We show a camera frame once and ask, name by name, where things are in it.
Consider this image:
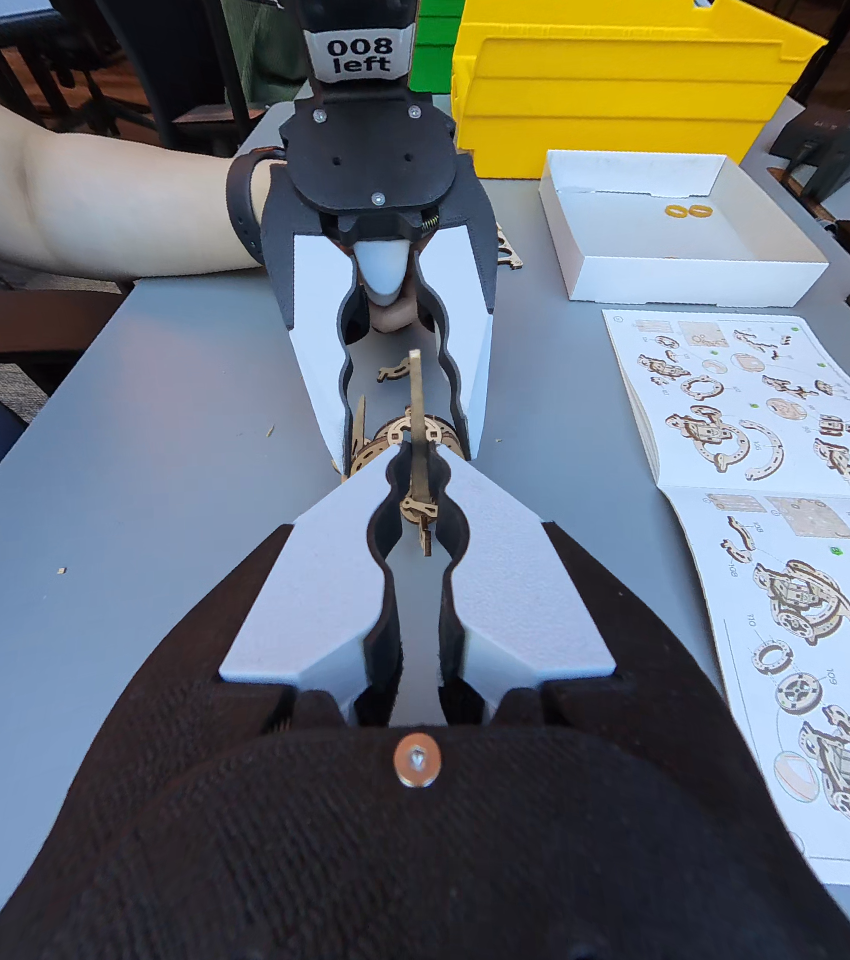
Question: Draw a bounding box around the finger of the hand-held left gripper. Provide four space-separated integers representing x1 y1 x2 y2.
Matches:
291 232 372 481
413 225 495 462

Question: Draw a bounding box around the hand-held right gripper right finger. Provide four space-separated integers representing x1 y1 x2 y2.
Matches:
436 450 617 727

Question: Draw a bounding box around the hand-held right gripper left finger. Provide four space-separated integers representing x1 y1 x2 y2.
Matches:
218 442 405 727

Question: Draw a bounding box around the thin wooden stick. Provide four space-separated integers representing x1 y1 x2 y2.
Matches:
406 348 435 558

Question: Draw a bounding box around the round wooden wheel assembly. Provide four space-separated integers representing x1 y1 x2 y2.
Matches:
350 412 467 481

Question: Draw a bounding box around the person's left forearm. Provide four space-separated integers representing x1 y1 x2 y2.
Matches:
0 71 269 282

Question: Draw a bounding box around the person's left hand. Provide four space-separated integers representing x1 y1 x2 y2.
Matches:
368 285 434 333

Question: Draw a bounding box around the green plastic bin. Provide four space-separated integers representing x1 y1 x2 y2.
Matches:
408 0 465 95

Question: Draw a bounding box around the black wristwatch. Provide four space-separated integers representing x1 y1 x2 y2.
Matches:
226 147 284 267

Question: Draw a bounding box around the white cardboard box tray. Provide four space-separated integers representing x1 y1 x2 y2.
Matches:
539 150 830 307

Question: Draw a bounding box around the yellow plastic bin stack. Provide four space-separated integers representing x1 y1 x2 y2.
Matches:
451 0 827 181

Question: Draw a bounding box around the open instruction booklet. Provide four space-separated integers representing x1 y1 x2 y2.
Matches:
602 309 850 890

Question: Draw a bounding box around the dark chair armrest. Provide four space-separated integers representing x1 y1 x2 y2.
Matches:
0 288 130 357

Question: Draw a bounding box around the black desk device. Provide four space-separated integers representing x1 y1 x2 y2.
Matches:
768 93 850 204

